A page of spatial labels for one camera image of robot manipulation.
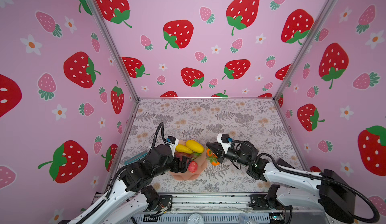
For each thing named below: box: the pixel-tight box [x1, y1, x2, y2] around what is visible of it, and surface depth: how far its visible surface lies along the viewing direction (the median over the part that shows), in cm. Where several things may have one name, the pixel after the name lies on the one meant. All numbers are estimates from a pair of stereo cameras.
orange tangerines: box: [205, 148, 221, 167], surface depth 71 cm
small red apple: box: [187, 160, 199, 173], surface depth 82 cm
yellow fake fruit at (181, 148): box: [175, 144, 194, 155], surface depth 88 cm
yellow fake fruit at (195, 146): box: [185, 139, 205, 154], surface depth 87 cm
